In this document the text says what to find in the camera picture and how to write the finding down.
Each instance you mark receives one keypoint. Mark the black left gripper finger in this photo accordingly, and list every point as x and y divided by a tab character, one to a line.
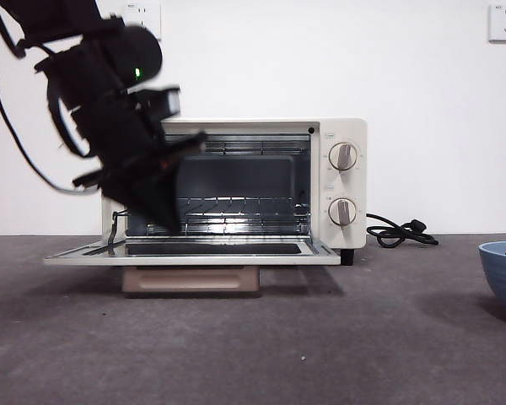
168	185
139	198

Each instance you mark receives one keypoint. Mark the blue bowl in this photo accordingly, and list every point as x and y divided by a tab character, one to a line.
504	282

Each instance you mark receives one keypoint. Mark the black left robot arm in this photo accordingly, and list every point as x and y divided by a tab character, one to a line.
126	46

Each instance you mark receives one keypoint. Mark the beige oven knob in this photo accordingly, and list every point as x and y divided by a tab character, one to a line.
342	211
342	156

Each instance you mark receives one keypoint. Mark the cream toaster oven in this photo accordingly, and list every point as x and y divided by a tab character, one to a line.
350	126

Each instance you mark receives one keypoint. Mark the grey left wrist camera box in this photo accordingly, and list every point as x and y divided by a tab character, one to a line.
168	103

